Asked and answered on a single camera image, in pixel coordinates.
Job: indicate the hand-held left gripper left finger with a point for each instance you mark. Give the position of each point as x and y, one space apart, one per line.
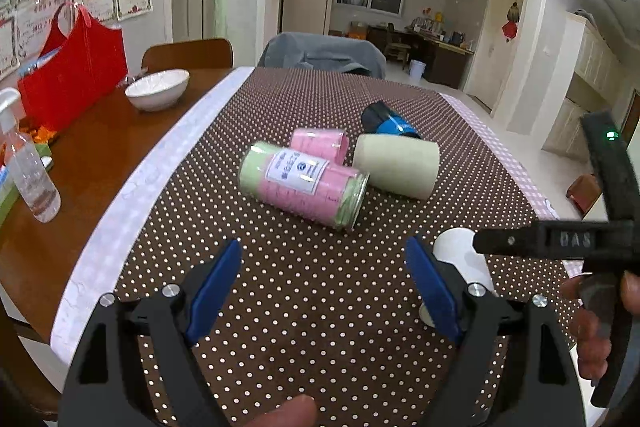
216 283

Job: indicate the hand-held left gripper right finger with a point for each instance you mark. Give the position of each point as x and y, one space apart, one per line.
434 288

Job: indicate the white cup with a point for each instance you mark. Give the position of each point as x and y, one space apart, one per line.
462 252

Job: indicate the person's left hand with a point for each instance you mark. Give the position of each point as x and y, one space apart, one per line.
280 414

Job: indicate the person's right hand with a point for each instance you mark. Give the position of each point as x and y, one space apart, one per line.
590 352

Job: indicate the small wooden stool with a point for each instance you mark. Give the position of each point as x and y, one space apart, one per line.
582 194

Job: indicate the brown polka dot tablecloth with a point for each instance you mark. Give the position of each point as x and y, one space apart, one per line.
300 297

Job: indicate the cream cylinder roll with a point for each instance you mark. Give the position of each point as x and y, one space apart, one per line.
395 164

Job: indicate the green pink labelled roll pack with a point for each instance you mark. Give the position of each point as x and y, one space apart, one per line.
320 202

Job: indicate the pink roll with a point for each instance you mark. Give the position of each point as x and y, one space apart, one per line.
315 142

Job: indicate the red door hanging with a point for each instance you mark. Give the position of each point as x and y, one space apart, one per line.
511 27

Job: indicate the white bowl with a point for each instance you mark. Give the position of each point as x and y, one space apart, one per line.
157 89

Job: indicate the clear spray bottle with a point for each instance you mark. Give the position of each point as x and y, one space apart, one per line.
32 177

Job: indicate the dark wooden desk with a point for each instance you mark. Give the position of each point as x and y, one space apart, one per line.
445 62

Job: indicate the white plastic bucket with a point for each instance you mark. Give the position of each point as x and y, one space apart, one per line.
417 71

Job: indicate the orange wrappers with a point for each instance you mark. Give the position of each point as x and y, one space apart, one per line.
45 134

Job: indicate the wooden chair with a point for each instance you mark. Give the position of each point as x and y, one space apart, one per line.
190 54

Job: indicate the grey cloth covered chair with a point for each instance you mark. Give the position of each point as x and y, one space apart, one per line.
320 52

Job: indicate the red bag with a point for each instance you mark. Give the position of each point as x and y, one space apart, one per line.
75 72

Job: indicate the cream wall cabinets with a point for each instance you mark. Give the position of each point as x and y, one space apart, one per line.
585 72

